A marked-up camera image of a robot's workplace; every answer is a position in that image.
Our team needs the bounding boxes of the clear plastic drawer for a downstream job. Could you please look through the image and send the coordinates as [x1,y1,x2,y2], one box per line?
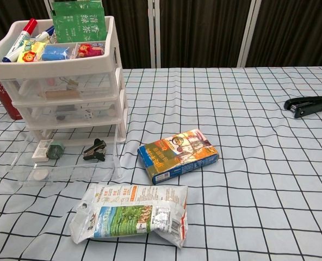
[10,130,123,187]
[0,72,115,106]
[15,102,118,128]

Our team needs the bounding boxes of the white plastic organizer tray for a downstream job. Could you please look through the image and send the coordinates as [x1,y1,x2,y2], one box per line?
[0,15,128,145]

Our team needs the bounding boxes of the white labelled small box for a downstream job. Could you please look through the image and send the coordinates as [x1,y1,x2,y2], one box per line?
[32,139,54,163]

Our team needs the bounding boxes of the colourful printed paper pack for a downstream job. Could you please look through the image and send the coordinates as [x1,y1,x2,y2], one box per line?
[137,128,220,185]

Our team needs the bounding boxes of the black staple remover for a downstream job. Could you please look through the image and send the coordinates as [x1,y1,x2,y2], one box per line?
[82,138,107,161]

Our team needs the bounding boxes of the blue checked tablecloth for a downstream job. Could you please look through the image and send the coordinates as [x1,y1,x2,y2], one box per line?
[0,66,322,261]

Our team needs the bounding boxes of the white snack bag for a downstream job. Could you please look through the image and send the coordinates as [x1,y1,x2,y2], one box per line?
[69,182,189,248]

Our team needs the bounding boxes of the metal binder clip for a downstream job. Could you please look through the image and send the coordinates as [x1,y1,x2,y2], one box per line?
[59,77,78,90]

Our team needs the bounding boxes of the brown wooden cylinder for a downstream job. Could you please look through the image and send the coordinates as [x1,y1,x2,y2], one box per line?
[45,90,81,100]

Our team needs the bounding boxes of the black folding screen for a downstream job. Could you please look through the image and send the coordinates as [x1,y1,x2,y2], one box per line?
[0,0,322,70]

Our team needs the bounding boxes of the red cartoon small pack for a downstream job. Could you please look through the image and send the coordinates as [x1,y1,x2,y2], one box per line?
[77,42,105,58]

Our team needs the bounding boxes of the green pencil sharpener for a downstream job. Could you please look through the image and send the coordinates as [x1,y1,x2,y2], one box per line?
[46,143,66,160]

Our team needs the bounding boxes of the blue small pack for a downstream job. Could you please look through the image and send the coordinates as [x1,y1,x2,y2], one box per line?
[42,45,70,61]

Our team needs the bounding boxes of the green tea packets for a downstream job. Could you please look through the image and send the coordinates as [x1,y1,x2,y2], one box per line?
[51,0,108,44]

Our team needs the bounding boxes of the black stapler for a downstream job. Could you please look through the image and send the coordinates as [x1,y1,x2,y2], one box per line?
[283,96,322,119]

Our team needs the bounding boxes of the blue capped whiteboard marker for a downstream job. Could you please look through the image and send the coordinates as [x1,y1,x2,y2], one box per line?
[35,26,55,41]

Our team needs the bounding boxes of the yellow cartoon eraser pack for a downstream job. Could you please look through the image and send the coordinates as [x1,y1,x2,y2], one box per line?
[17,40,47,63]

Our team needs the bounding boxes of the dark red cylindrical canister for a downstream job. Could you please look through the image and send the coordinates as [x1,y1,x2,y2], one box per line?
[0,51,24,120]

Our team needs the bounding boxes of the red capped whiteboard marker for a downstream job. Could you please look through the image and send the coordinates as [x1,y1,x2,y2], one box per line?
[2,18,39,63]

